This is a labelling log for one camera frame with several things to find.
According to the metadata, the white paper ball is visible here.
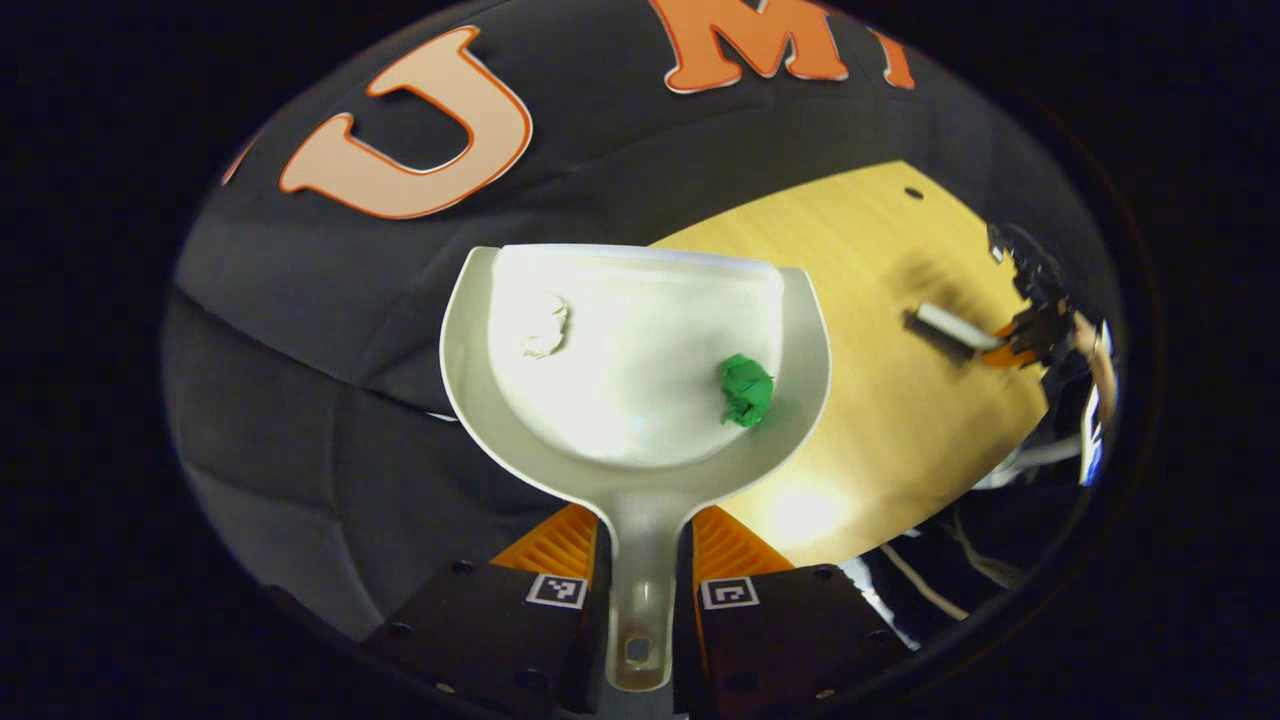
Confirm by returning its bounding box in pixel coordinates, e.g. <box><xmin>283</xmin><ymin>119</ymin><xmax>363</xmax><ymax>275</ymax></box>
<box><xmin>520</xmin><ymin>293</ymin><xmax>571</xmax><ymax>359</ymax></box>

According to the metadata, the person's dark hoodie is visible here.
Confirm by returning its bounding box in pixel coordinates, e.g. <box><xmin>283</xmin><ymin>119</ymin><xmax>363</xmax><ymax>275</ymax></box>
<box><xmin>850</xmin><ymin>440</ymin><xmax>1096</xmax><ymax>646</ymax></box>

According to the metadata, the black backdrop cloth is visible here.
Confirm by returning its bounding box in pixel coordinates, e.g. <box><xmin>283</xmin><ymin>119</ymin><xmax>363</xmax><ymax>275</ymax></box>
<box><xmin>165</xmin><ymin>0</ymin><xmax>1001</xmax><ymax>641</ymax></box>

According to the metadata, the white plastic dustpan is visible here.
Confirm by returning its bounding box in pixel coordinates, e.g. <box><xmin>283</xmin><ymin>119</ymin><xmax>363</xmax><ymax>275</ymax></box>
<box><xmin>440</xmin><ymin>243</ymin><xmax>831</xmax><ymax>693</ymax></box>

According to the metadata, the green paper ball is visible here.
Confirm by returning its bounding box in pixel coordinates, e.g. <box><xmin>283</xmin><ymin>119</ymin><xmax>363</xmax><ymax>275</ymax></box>
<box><xmin>720</xmin><ymin>353</ymin><xmax>776</xmax><ymax>429</ymax></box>

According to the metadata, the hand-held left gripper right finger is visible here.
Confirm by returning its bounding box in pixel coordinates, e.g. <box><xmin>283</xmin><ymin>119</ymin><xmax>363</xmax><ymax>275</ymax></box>
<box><xmin>675</xmin><ymin>505</ymin><xmax>913</xmax><ymax>716</ymax></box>

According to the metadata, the small grey broom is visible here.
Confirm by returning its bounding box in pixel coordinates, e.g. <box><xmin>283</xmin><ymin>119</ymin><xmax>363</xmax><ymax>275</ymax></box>
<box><xmin>905</xmin><ymin>303</ymin><xmax>1006</xmax><ymax>362</ymax></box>

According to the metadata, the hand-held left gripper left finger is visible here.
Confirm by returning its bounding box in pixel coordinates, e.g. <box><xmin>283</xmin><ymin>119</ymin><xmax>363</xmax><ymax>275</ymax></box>
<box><xmin>365</xmin><ymin>503</ymin><xmax>611</xmax><ymax>716</ymax></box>

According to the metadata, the white and blue printed card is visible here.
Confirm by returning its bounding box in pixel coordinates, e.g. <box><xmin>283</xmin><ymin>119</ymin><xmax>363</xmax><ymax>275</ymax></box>
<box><xmin>1080</xmin><ymin>320</ymin><xmax>1113</xmax><ymax>488</ymax></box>

